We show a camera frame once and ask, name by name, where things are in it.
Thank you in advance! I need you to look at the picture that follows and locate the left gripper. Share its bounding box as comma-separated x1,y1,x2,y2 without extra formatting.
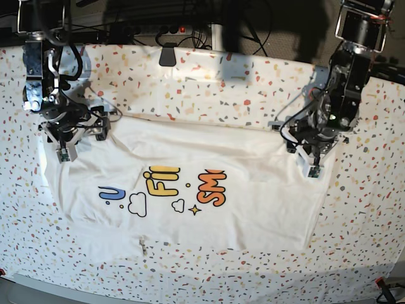
269,118,350,158

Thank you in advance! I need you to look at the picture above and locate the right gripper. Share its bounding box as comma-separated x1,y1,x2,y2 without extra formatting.
39,106,111,149

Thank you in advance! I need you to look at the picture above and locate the white printed T-shirt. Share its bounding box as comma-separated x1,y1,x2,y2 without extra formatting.
44,118,333,262

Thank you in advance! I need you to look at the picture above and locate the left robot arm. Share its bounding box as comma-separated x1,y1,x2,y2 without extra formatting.
278,1,394,160

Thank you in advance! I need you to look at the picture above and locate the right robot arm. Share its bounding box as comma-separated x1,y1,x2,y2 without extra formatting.
17,1,109,150

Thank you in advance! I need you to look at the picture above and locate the black table clamp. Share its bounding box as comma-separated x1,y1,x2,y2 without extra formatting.
159,42,177,67

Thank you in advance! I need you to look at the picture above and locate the terrazzo pattern tablecloth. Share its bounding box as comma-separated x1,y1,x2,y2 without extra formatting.
1,45,404,303

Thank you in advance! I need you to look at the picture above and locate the red clamp bottom right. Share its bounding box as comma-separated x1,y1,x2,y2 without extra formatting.
375,277,396,304

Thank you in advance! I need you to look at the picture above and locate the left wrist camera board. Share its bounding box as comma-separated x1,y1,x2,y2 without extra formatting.
304,165,323,179

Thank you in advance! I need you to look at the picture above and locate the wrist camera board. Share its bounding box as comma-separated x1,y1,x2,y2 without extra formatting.
304,165,323,179
56,147,77,163

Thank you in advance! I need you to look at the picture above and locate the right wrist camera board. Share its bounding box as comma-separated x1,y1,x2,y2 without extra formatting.
56,147,77,163

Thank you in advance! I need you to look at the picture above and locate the power strip with red switch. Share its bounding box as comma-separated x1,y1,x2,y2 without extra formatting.
135,24,193,36

